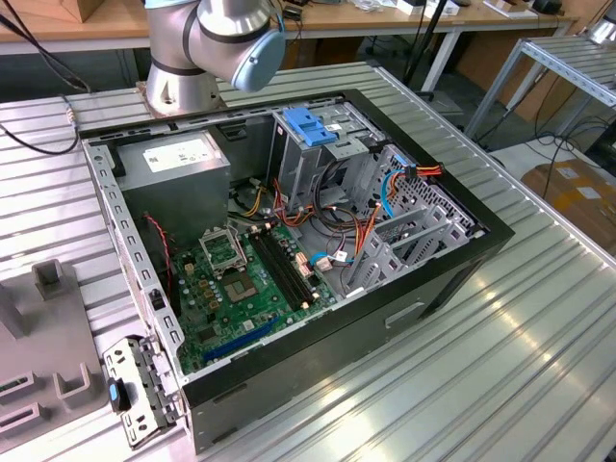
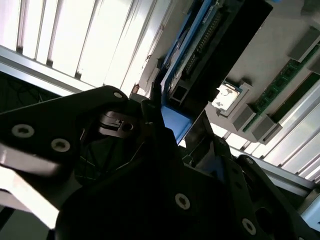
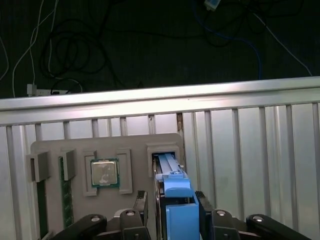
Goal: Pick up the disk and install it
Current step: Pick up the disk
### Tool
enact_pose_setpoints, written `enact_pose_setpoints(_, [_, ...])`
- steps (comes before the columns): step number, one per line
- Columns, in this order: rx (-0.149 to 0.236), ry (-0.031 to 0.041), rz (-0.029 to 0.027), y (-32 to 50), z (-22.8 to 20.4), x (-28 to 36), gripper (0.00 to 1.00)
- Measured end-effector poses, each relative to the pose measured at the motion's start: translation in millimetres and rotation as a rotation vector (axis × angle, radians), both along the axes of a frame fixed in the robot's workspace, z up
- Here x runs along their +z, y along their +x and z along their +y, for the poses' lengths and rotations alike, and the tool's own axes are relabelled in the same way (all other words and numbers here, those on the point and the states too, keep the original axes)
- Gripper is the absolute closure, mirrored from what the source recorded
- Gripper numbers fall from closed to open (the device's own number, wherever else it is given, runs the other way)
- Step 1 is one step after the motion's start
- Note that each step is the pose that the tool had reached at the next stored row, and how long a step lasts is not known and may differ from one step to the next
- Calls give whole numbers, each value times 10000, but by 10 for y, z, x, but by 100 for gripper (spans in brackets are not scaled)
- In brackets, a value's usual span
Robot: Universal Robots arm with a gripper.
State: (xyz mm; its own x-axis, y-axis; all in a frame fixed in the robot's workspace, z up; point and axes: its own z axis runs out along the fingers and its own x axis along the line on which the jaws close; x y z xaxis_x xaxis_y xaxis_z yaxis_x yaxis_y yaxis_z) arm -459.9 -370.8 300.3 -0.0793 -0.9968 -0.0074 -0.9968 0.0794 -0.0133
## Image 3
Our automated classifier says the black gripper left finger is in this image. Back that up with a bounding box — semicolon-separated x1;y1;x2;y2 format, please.
53;189;152;240

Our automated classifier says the silver CPU chip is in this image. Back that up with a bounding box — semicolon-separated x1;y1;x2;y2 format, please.
90;157;121;187

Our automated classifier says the hard disk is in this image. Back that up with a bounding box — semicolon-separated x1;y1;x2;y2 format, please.
152;152;202;240

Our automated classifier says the blue floor cable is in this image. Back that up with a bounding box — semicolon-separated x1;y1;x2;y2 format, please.
194;7;263;81

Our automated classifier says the black coiled floor cable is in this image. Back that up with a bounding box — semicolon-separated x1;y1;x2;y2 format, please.
41;0;156;88

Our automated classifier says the green RAM stick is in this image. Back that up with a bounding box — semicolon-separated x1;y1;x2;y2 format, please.
58;156;73;228

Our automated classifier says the white thin cable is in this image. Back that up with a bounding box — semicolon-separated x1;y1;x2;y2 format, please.
252;12;313;76
11;0;60;98

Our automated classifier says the white power strip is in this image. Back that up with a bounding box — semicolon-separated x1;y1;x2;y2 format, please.
26;83;70;97

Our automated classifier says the grey parts rack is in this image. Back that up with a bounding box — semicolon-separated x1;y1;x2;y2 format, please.
26;132;186;240

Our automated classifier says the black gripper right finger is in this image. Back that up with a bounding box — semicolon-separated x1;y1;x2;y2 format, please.
194;190;312;240

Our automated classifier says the white blue adapter box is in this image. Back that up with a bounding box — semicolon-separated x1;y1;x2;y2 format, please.
203;0;222;12

